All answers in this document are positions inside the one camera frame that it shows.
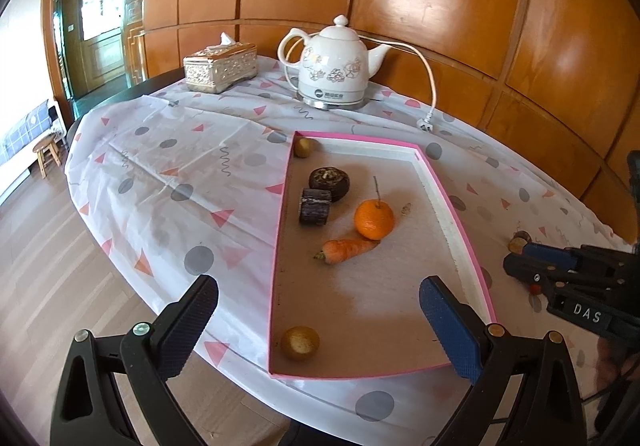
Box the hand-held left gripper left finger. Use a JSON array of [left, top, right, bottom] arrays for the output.
[[50, 275, 219, 446]]

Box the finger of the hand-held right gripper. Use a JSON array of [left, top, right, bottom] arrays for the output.
[[522, 241, 581, 266], [502, 252, 557, 286]]

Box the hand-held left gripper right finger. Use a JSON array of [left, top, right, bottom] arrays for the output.
[[419, 275, 588, 446]]

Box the pink cardboard tray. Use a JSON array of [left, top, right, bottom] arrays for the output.
[[267, 129, 498, 381]]

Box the small orange carrot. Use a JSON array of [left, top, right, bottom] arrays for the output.
[[313, 238, 382, 266]]

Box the stemmed mandarin orange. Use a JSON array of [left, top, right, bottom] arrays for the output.
[[354, 176, 396, 241]]

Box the purple sugarcane piece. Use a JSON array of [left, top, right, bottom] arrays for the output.
[[298, 187, 333, 228]]

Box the dark water chestnut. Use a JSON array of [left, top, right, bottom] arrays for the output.
[[308, 167, 351, 203]]

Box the white patterned tablecloth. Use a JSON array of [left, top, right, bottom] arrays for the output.
[[64, 57, 638, 432]]

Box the small wooden stool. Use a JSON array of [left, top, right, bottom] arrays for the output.
[[32, 135, 63, 179]]

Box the ornate cream tissue box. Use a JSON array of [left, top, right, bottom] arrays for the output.
[[183, 32, 259, 94]]

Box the blue plaid sofa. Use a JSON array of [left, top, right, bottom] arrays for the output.
[[0, 99, 66, 199]]

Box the white floral electric kettle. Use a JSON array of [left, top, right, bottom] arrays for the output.
[[277, 15, 393, 108]]

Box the wooden glass door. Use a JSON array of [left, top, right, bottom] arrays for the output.
[[52, 0, 146, 100]]

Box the white power cable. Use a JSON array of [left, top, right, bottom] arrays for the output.
[[377, 42, 441, 132]]

